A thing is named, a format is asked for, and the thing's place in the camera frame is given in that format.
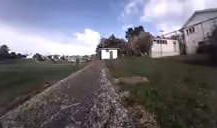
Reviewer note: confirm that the row of distant houses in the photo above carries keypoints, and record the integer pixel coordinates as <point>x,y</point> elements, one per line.
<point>62,57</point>

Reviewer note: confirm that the grey gravel-edged path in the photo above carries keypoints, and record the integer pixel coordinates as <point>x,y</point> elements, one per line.
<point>76,96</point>

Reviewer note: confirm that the large pale building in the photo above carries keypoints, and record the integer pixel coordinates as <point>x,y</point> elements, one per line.
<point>199,33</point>

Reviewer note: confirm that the pale path edging kerb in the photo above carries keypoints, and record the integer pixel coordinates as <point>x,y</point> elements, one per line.
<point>46,89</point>

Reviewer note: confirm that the distant dark trees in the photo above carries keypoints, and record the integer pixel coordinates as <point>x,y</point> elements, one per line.
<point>4,51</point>

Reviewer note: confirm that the dark bush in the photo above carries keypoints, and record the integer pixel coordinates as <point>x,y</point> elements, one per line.
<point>212,46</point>

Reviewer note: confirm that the white low building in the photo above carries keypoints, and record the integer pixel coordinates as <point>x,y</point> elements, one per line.
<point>164,48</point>

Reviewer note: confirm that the clump of dark trees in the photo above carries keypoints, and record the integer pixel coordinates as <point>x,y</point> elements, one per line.
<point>136,41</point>

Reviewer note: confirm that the small white shed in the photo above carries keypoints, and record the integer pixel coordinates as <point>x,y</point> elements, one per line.
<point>108,54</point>

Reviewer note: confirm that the flat grass field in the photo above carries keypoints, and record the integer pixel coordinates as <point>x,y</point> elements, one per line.
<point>29,80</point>

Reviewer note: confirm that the grass bank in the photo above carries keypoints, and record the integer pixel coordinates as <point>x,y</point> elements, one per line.
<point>169,86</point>

